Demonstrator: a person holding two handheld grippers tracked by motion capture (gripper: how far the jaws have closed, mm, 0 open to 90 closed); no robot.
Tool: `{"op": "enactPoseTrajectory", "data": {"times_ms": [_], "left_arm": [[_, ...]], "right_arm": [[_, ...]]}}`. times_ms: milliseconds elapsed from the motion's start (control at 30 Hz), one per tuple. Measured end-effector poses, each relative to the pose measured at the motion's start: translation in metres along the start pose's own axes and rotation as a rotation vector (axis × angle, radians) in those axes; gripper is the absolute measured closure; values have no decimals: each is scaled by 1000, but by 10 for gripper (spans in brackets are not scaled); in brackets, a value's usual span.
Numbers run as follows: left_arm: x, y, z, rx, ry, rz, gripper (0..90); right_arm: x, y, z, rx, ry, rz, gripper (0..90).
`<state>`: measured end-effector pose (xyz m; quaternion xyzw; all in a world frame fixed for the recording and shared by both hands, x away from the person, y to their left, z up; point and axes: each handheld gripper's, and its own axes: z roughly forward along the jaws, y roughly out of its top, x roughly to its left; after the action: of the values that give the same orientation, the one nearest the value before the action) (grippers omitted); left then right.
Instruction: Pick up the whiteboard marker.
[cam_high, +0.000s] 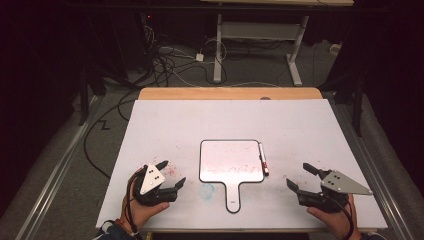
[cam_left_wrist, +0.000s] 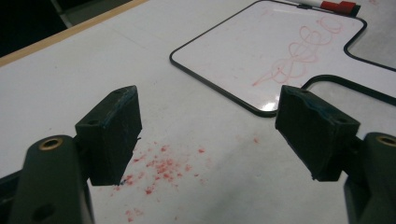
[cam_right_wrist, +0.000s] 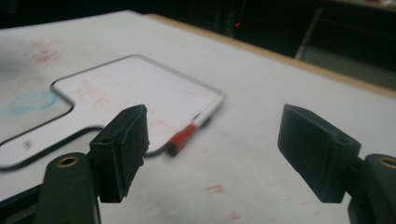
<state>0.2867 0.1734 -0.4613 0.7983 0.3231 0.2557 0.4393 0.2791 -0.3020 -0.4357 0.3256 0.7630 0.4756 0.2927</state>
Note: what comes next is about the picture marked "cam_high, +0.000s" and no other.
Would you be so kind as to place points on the white power adapter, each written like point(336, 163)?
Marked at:
point(199, 57)

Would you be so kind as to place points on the wooden table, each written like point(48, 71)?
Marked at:
point(216, 93)

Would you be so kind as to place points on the white table cover sheet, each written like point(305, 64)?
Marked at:
point(233, 120)

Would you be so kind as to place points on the metal floor rail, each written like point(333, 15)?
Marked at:
point(56, 173)
point(376, 173)

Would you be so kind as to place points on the white metal desk frame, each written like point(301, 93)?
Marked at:
point(260, 30)

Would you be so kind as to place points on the white marker with red cap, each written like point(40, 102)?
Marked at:
point(263, 158)

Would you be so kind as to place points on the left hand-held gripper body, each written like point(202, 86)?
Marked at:
point(151, 180)

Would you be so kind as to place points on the person's right hand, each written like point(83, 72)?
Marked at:
point(333, 221)

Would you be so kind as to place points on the person's left hand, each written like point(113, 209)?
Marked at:
point(146, 213)

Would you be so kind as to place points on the black metal stand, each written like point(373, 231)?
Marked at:
point(83, 100)

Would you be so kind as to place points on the white power strip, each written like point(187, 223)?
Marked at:
point(335, 48)

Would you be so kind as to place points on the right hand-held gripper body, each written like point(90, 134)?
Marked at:
point(333, 186)

